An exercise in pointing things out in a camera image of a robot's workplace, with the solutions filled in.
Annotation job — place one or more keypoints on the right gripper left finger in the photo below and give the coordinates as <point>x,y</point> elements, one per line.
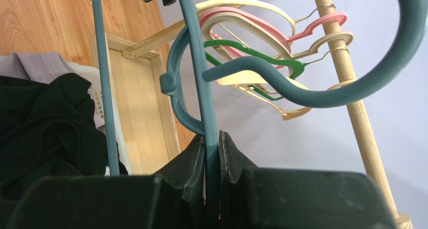
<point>170,198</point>

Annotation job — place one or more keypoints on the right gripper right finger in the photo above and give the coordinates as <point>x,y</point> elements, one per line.
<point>254,197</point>

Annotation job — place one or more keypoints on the green hanger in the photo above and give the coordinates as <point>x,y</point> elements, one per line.
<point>261,64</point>

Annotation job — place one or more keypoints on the mauve pink tank top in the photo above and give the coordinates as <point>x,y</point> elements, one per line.
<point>40,66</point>

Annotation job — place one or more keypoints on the light pink hanger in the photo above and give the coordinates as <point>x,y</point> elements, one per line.
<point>267,34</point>

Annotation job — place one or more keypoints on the beige wooden hanger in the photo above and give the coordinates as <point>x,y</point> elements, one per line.
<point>251,84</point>

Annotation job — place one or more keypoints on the wooden clothes rack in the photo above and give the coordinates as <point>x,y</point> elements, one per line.
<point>147,131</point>

